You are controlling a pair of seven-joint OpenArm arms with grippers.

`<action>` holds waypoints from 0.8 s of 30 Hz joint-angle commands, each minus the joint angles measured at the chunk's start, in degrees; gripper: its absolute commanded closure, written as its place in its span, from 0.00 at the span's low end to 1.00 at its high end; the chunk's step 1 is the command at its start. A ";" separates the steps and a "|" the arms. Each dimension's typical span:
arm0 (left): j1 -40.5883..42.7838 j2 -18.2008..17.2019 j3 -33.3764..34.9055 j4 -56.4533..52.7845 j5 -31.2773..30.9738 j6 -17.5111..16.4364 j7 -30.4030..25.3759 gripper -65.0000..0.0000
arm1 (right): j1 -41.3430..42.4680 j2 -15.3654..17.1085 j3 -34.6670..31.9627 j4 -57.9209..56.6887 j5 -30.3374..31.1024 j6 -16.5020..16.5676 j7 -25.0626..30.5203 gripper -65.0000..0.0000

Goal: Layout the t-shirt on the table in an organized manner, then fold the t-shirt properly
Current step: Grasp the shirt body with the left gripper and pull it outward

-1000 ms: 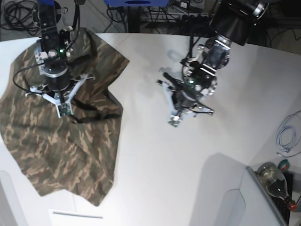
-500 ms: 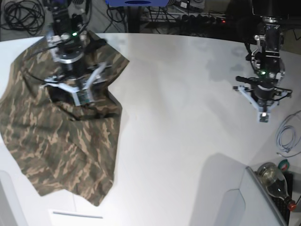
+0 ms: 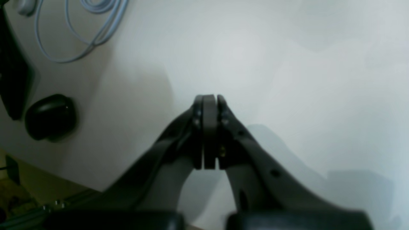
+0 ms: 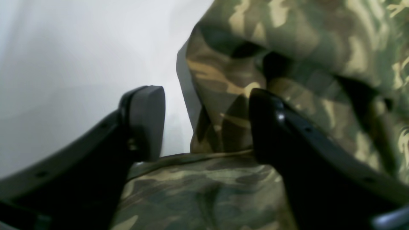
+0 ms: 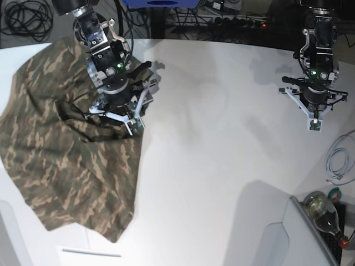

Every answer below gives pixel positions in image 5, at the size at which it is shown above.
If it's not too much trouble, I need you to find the black power strip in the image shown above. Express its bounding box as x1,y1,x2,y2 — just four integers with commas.
213,16,272,29

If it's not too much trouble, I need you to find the clear glass bottle red cap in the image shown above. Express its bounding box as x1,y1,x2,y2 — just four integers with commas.
303,191,349,249

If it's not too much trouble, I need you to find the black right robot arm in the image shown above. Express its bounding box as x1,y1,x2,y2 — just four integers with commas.
52,1,158,135

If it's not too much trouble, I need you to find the green tape roll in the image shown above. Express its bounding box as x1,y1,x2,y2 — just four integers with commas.
328,187,342,203

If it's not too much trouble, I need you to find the coiled black floor cable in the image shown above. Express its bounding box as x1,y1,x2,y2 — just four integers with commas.
0,0,55,43

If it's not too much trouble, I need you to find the coiled white cable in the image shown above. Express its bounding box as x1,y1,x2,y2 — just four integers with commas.
323,130,355,186

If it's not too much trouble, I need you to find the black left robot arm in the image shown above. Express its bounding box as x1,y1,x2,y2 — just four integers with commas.
279,1,348,132

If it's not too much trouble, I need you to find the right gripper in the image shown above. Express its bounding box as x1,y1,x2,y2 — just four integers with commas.
89,61,159,136

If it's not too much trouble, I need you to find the camouflage t-shirt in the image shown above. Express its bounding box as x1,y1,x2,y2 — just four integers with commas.
1,37,143,243

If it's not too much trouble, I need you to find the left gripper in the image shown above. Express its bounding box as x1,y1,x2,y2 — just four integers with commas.
279,76,348,131

